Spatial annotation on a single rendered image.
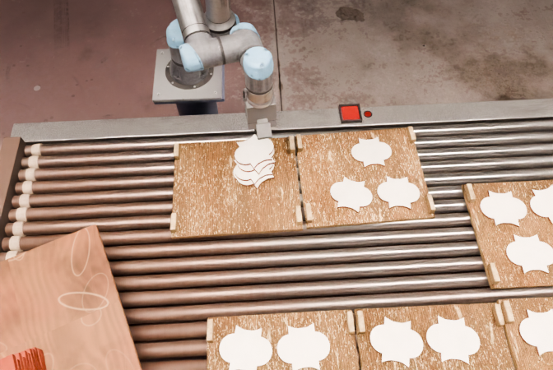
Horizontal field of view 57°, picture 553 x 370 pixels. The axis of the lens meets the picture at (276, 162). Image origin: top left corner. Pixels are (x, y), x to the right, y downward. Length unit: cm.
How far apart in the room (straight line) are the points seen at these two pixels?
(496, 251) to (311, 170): 62
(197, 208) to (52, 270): 45
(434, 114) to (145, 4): 239
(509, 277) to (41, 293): 133
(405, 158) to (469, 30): 202
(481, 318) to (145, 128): 125
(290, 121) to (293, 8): 187
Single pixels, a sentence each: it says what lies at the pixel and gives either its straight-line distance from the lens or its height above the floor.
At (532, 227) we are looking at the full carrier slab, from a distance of 178.
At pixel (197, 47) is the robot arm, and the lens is 137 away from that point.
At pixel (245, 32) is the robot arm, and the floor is 142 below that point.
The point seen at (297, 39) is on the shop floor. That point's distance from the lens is 340.
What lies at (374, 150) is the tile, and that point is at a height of 95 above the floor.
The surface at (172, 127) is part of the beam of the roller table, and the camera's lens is 185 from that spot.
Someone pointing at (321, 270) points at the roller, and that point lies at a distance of 156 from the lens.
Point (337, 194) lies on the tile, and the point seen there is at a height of 95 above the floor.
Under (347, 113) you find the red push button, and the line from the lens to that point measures 184.
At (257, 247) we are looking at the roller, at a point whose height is 92.
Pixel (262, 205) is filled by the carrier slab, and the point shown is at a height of 94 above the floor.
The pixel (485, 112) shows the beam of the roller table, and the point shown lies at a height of 91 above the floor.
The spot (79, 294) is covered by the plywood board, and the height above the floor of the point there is 104.
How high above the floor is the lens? 238
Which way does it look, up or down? 58 degrees down
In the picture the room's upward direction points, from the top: straight up
